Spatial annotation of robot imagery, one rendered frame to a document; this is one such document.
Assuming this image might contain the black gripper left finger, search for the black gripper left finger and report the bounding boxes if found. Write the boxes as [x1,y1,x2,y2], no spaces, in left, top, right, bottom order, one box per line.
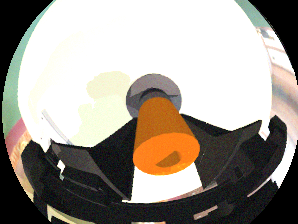
[52,117,138,201]

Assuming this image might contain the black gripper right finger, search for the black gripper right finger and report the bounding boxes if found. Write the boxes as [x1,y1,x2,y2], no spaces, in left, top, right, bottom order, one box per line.
[181,113,262,190]

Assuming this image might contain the dark grey stepped round pedestal with shaft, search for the dark grey stepped round pedestal with shaft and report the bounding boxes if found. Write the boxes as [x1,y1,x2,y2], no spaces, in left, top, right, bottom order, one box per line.
[125,73,182,119]

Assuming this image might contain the orange knob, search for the orange knob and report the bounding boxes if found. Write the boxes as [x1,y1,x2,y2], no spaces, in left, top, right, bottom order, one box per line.
[133,96,200,176]

